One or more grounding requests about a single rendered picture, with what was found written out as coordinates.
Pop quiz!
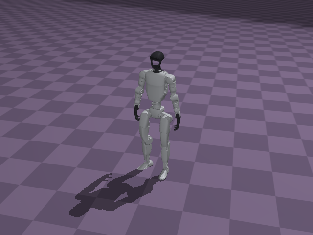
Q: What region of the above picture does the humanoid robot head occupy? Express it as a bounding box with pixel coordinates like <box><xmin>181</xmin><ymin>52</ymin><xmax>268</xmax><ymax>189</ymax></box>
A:
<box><xmin>150</xmin><ymin>51</ymin><xmax>164</xmax><ymax>73</ymax></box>

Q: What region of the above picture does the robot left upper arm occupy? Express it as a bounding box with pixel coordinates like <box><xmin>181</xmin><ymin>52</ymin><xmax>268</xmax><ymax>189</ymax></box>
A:
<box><xmin>165</xmin><ymin>74</ymin><xmax>177</xmax><ymax>101</ymax></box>

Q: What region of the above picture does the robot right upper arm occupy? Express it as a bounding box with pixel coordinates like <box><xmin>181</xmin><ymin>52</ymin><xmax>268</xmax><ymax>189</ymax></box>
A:
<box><xmin>135</xmin><ymin>70</ymin><xmax>147</xmax><ymax>94</ymax></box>

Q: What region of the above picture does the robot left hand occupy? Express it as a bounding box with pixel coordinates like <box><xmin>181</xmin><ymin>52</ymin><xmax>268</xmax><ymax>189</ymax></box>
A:
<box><xmin>174</xmin><ymin>113</ymin><xmax>181</xmax><ymax>130</ymax></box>

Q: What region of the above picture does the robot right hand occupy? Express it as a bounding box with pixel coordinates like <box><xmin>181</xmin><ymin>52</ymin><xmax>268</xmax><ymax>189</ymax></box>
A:
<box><xmin>134</xmin><ymin>105</ymin><xmax>140</xmax><ymax>121</ymax></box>

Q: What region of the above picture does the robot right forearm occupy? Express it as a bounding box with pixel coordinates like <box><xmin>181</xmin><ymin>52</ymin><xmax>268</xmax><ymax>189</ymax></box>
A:
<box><xmin>134</xmin><ymin>93</ymin><xmax>142</xmax><ymax>107</ymax></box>

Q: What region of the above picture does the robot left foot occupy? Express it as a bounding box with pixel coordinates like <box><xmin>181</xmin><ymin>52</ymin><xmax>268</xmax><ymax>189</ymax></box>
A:
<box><xmin>159</xmin><ymin>167</ymin><xmax>169</xmax><ymax>180</ymax></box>

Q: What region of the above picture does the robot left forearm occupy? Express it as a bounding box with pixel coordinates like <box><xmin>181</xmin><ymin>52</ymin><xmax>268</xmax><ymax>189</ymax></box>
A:
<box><xmin>172</xmin><ymin>94</ymin><xmax>180</xmax><ymax>116</ymax></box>

